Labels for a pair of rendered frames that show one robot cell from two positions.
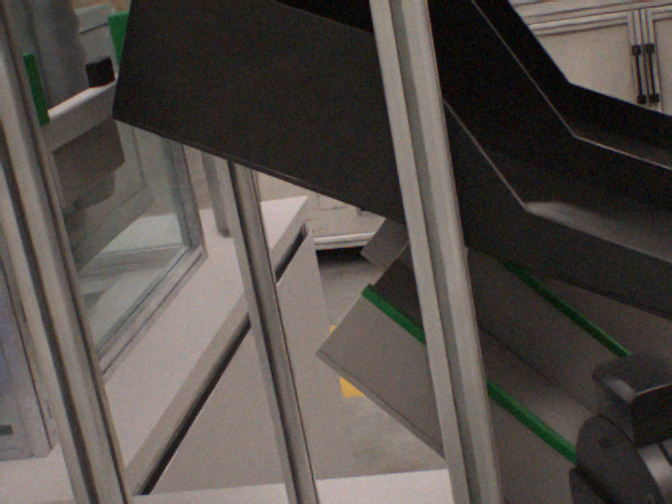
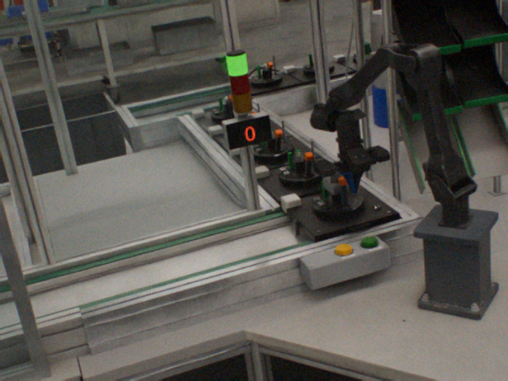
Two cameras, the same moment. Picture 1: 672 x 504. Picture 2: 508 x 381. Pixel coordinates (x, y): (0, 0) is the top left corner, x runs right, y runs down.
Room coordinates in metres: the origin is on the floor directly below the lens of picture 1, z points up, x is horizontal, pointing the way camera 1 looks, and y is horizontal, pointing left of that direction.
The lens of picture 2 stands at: (-0.79, -1.59, 1.86)
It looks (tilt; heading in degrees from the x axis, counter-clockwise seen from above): 23 degrees down; 62
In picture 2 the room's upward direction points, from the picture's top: 8 degrees counter-clockwise
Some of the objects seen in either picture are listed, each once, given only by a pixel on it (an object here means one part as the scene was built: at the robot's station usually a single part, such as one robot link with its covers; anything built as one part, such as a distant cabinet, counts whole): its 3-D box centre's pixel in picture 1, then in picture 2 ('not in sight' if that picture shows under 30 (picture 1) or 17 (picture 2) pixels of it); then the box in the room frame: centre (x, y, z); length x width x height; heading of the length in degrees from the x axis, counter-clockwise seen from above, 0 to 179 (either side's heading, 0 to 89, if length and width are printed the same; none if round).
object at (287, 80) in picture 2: not in sight; (265, 72); (0.84, 1.21, 1.01); 0.24 x 0.24 x 0.13; 78
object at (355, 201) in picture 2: not in sight; (337, 204); (0.29, -0.04, 0.98); 0.14 x 0.14 x 0.02
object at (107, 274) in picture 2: not in sight; (233, 252); (0.00, 0.05, 0.91); 0.84 x 0.28 x 0.10; 168
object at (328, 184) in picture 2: not in sight; (332, 176); (0.29, -0.03, 1.06); 0.08 x 0.04 x 0.07; 78
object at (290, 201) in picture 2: not in sight; (291, 203); (0.21, 0.08, 0.97); 0.05 x 0.05 x 0.04; 78
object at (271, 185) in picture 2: not in sight; (300, 164); (0.34, 0.21, 1.01); 0.24 x 0.24 x 0.13; 78
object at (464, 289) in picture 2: not in sight; (456, 260); (0.32, -0.45, 0.96); 0.15 x 0.15 x 0.20; 26
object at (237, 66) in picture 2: not in sight; (236, 63); (0.12, 0.12, 1.38); 0.05 x 0.05 x 0.05
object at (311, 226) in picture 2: not in sight; (338, 211); (0.29, -0.04, 0.96); 0.24 x 0.24 x 0.02; 78
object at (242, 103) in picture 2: not in sight; (242, 101); (0.12, 0.12, 1.28); 0.05 x 0.05 x 0.05
